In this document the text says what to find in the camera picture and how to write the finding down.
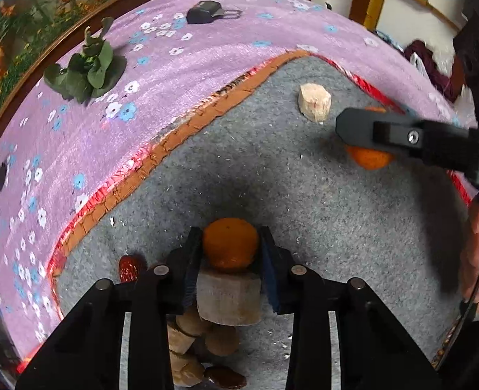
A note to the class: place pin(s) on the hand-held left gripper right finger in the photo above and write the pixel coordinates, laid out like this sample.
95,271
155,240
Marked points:
269,270

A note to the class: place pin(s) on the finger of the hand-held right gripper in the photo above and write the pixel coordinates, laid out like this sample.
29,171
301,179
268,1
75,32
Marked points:
385,132

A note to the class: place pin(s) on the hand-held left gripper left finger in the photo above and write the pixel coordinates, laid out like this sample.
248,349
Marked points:
192,261

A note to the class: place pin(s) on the orange mandarin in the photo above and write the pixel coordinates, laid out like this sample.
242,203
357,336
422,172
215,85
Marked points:
231,243
369,159

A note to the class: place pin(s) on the brown longan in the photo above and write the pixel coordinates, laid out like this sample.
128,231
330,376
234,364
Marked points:
191,323
222,339

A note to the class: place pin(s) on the red jujube date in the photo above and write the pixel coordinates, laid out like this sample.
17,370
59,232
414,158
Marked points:
130,269
225,378

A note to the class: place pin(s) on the dark purple cloth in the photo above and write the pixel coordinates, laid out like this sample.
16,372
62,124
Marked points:
426,55

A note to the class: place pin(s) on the grey felt mat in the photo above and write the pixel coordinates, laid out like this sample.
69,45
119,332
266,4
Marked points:
263,170

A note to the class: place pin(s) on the purple floral blanket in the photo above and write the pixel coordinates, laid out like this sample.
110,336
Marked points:
223,48

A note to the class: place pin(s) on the green bok choy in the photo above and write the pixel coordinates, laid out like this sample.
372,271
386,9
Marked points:
89,69

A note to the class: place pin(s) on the black power adapter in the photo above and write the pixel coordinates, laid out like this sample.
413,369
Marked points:
202,12

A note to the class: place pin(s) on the framed flower picture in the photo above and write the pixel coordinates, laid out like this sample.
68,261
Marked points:
4,28

